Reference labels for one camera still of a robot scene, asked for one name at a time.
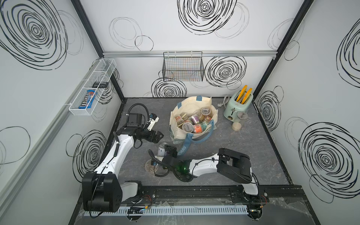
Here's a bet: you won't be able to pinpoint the clear brown seed jar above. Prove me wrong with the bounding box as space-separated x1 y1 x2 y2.
144 159 158 173

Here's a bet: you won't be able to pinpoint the cream canvas tote bag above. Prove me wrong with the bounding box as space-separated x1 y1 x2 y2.
169 96 218 156

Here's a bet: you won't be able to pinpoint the grey label seed jar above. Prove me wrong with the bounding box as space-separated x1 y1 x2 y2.
157 142 168 157

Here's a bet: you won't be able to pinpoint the clear purple seed jar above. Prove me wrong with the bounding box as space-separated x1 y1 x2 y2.
181 122 194 133

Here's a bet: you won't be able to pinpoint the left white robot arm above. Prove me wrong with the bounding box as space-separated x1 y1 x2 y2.
82 113 164 213

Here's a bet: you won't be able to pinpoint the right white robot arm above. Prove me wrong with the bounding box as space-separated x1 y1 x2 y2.
152 145 259 196

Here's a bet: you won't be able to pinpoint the blue candy bag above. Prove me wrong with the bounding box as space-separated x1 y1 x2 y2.
78 90 95 109

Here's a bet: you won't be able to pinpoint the black small device on shelf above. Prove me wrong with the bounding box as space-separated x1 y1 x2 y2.
92 82 109 89

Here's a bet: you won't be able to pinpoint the clear jar dark seeds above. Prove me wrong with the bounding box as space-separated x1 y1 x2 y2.
201 106 212 117

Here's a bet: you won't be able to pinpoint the clear plastic cup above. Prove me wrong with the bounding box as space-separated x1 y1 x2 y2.
232 112 248 131

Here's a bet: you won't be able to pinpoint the mint green toaster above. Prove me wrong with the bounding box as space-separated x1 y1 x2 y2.
223 91 253 122

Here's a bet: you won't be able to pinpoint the yellow toast slice right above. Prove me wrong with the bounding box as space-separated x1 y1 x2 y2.
241 88 252 105

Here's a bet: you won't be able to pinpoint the yellow toast slice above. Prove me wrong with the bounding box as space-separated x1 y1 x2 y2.
241 88 252 105
236 85 248 102

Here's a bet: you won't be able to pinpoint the yellow toast slice left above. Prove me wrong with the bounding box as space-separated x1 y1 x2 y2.
236 85 248 102

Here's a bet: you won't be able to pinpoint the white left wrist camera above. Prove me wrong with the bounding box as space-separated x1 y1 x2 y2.
145 113 159 131

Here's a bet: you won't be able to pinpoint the white slotted cable duct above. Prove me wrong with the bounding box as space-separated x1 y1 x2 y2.
102 205 248 216

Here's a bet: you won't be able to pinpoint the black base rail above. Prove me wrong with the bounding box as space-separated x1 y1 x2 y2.
136 185 305 203

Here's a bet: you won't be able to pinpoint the white wire wall shelf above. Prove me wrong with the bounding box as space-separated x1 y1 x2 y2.
69 58 116 116

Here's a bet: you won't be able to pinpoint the black wire wall basket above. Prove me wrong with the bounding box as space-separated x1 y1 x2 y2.
162 51 205 82

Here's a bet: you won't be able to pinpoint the black aluminium frame post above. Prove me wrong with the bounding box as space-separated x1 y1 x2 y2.
71 0 126 102

